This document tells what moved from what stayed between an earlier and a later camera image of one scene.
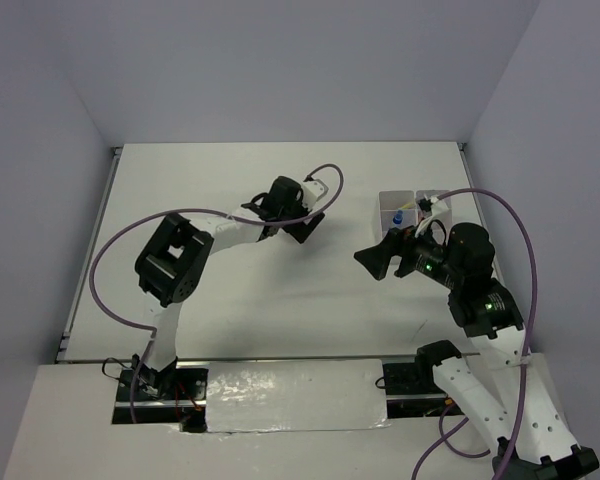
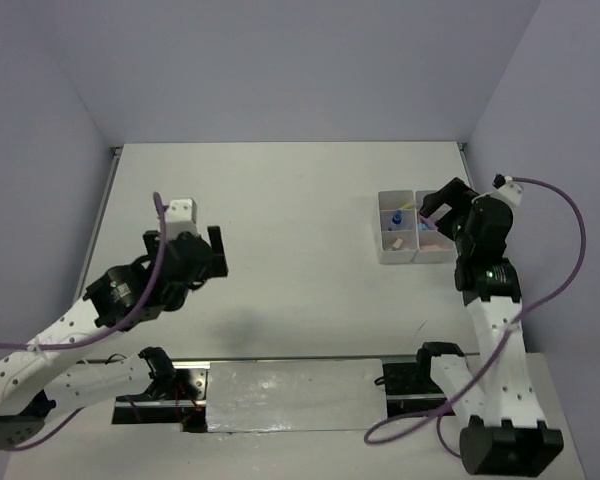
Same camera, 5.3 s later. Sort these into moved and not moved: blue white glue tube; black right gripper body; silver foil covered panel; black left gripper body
Moved: black right gripper body; black left gripper body
Not moved: silver foil covered panel; blue white glue tube
